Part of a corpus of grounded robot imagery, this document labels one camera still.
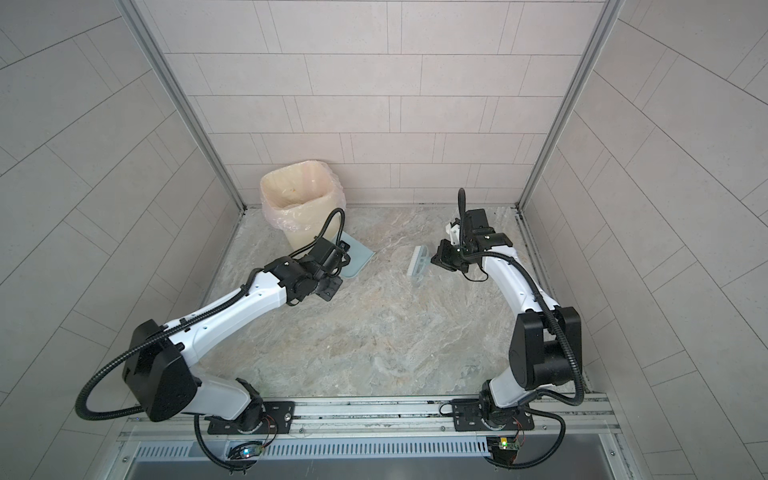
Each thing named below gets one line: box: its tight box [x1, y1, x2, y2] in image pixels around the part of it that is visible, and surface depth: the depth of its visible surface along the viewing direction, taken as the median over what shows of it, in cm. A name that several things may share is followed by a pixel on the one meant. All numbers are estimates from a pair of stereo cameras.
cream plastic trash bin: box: [260, 161, 346, 253], surface depth 95 cm
